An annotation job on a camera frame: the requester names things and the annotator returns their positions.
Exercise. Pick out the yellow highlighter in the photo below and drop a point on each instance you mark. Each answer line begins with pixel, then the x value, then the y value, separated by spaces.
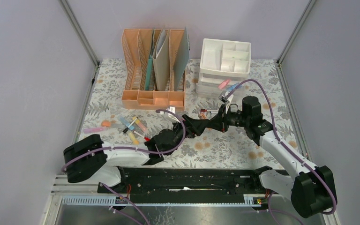
pixel 132 137

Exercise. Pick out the orange plastic file organizer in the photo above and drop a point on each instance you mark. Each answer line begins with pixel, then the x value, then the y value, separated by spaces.
pixel 136 48

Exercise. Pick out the red cap marker near drawers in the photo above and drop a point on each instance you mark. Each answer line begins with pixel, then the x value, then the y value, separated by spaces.
pixel 208 111

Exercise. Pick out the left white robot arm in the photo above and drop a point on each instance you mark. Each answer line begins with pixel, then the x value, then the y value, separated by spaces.
pixel 93 159

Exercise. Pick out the white plastic drawer unit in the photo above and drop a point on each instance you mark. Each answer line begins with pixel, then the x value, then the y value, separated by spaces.
pixel 221 60

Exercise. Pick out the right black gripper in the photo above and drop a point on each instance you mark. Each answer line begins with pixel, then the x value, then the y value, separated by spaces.
pixel 220 121

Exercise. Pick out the black cap marker left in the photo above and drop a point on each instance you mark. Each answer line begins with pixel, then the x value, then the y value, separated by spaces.
pixel 129 126

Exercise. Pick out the light blue folder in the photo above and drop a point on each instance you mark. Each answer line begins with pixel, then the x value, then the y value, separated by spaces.
pixel 181 60

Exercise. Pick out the orange cap grey highlighter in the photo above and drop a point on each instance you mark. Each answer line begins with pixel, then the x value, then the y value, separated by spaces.
pixel 109 124

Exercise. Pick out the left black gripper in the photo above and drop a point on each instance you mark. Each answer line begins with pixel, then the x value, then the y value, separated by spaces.
pixel 194 127

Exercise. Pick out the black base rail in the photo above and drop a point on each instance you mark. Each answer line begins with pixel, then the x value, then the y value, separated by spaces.
pixel 186 186

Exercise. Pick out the floral patterned desk mat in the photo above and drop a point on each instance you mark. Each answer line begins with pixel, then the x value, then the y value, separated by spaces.
pixel 212 149

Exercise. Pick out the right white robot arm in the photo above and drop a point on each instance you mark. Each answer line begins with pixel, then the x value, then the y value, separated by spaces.
pixel 310 188

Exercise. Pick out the teal folder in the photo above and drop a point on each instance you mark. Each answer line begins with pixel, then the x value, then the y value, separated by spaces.
pixel 149 62

